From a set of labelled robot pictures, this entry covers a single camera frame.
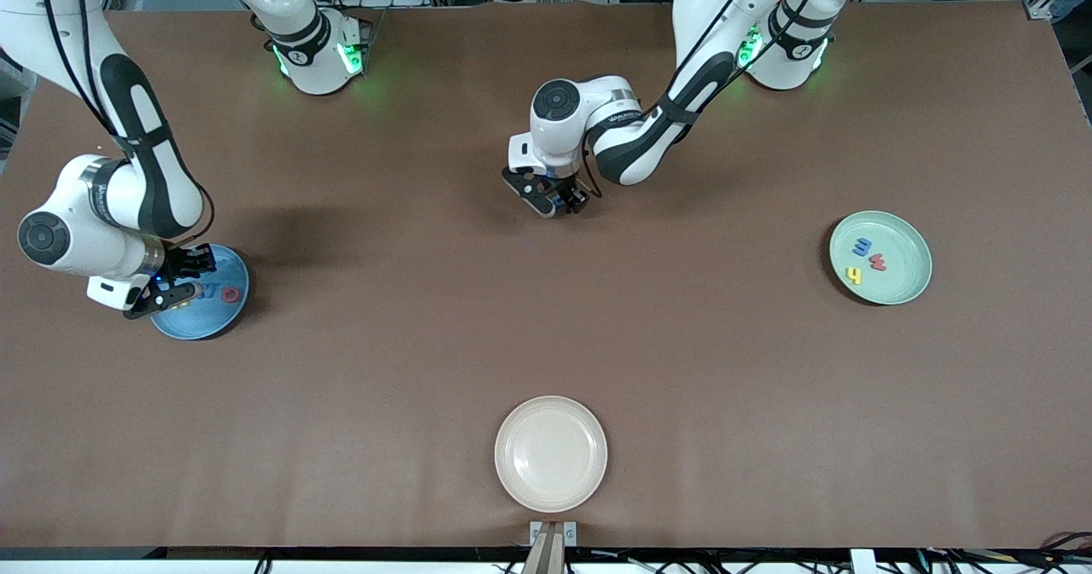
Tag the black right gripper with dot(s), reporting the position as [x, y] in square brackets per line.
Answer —
[182, 261]

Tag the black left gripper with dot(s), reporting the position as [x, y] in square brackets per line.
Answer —
[570, 192]

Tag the red letter Q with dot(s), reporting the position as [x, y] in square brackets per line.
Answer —
[225, 294]

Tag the yellow lowercase letter h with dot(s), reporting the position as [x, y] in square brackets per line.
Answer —
[853, 276]

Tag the blue lowercase letter m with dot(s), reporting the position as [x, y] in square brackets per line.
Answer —
[863, 246]

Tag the red lowercase letter w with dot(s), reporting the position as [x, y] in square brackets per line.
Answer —
[877, 262]

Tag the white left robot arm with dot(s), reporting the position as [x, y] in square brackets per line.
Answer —
[708, 45]

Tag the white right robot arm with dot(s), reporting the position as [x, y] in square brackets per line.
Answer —
[60, 45]

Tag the blue plate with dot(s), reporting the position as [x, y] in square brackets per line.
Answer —
[213, 318]

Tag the beige plate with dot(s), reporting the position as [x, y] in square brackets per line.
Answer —
[551, 454]

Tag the green plate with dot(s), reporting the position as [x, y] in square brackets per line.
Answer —
[896, 280]

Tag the brown table mat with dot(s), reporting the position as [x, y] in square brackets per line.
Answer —
[341, 437]

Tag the metal table bracket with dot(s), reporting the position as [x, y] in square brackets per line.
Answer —
[536, 530]

